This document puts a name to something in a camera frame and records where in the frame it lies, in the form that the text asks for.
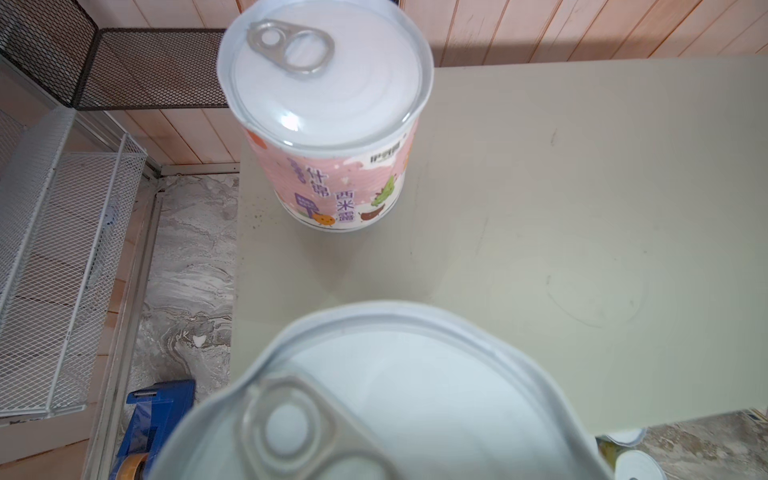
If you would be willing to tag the teal labelled can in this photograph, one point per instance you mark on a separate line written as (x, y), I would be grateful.
(384, 390)

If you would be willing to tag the pink labelled can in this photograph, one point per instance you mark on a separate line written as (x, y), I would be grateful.
(329, 94)

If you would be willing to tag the grey metal cabinet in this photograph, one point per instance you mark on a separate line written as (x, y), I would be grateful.
(607, 218)

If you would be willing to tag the blue tape dispenser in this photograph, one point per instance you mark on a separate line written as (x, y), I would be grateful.
(158, 409)

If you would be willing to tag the yellow can back row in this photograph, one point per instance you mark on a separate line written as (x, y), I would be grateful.
(626, 438)

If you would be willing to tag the yellow can front right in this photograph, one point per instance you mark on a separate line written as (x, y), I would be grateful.
(637, 465)

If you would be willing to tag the black mesh basket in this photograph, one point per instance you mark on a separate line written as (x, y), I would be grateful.
(59, 47)

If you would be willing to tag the white wire mesh shelf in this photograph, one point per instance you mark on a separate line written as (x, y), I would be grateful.
(64, 218)

